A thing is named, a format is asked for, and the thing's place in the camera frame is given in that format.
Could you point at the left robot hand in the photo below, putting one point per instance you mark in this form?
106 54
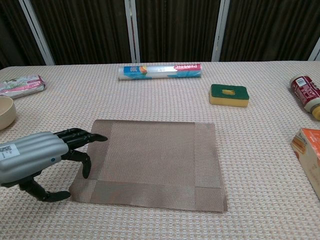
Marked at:
30 155

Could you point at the beige brown bowl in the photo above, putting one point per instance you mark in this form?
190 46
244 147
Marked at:
7 117

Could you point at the brown woven placemat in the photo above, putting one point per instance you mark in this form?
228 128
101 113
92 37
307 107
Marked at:
155 155

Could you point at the floral tissue pack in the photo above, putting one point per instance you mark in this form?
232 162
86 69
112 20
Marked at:
22 87

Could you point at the dark pleated screen panel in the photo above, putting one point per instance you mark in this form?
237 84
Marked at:
175 30
270 30
10 30
82 30

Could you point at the beige checked tablecloth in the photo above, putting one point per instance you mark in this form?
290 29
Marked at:
150 225

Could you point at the plastic wrap roll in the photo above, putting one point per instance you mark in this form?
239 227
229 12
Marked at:
160 72

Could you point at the green yellow sponge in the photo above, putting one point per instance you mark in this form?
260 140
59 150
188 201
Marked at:
228 100

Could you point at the orange carton box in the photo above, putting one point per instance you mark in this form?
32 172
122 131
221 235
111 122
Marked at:
310 155

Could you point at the red label bottle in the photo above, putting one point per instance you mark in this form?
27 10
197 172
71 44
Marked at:
306 92

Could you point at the white screen frame post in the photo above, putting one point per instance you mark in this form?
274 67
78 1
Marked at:
37 32
132 32
315 51
220 32

